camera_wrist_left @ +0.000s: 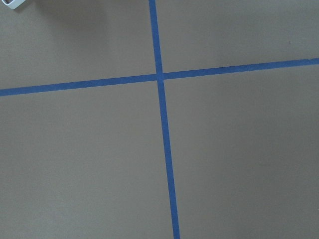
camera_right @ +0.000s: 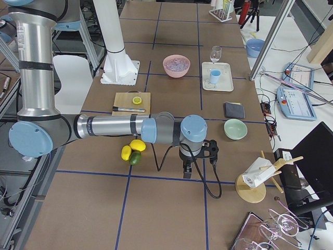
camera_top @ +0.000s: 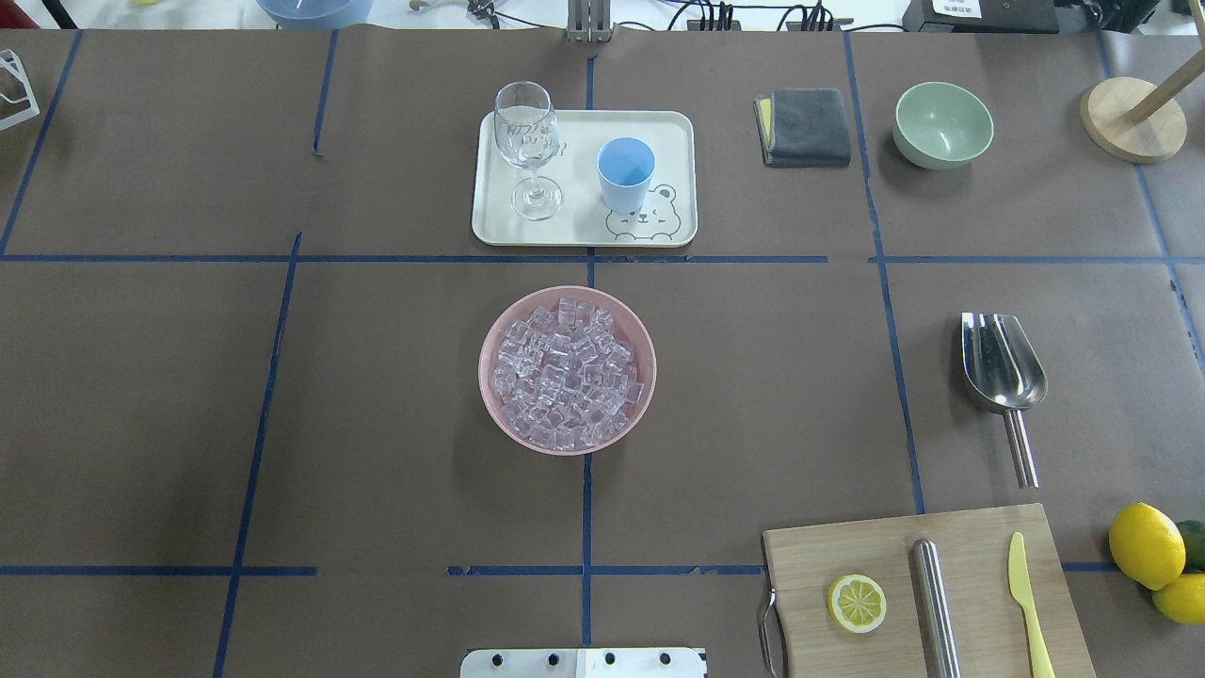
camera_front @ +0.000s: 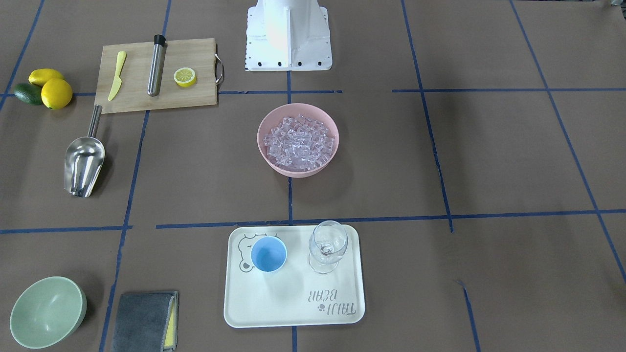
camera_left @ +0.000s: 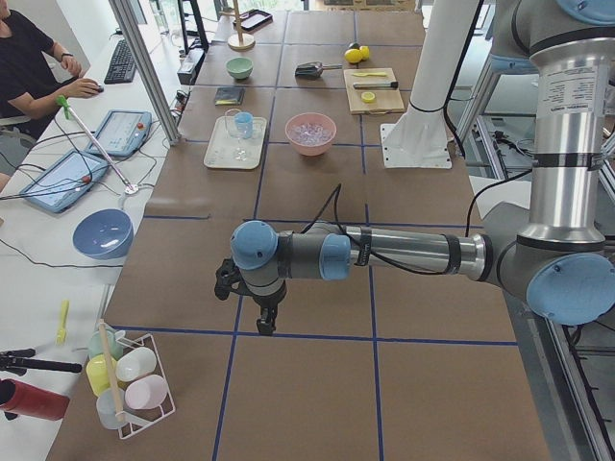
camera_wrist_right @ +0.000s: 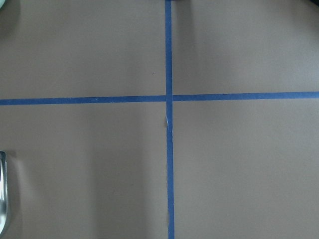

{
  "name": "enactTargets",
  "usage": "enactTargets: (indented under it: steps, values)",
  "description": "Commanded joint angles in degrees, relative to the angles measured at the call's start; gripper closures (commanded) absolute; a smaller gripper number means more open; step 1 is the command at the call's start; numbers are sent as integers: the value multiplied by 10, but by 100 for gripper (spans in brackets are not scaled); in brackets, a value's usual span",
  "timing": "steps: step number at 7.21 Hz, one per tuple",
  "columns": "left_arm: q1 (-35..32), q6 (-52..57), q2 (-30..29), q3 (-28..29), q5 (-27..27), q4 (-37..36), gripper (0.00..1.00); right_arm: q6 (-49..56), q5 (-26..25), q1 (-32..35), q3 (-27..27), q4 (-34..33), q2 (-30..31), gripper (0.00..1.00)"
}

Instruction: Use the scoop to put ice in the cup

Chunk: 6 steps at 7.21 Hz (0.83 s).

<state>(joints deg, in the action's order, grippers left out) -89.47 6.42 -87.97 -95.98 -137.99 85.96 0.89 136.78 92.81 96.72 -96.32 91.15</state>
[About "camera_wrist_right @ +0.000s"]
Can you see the silver metal ice scoop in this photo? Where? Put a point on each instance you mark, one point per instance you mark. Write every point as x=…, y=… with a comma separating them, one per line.
x=4, y=208

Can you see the green ceramic bowl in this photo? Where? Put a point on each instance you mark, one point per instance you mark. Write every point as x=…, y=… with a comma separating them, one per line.
x=2, y=3

